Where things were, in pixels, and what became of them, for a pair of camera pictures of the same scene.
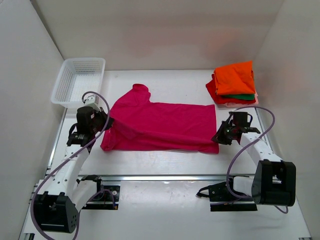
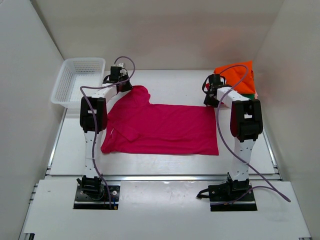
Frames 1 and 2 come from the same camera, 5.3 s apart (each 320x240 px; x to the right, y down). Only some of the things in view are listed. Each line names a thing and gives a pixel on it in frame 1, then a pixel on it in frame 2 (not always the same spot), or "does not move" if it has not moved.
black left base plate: (106, 198) does not move
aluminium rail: (175, 178) does not move
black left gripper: (109, 123) -> (128, 87)
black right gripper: (218, 137) -> (208, 102)
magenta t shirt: (140, 124) does not move
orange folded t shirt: (236, 78) does not move
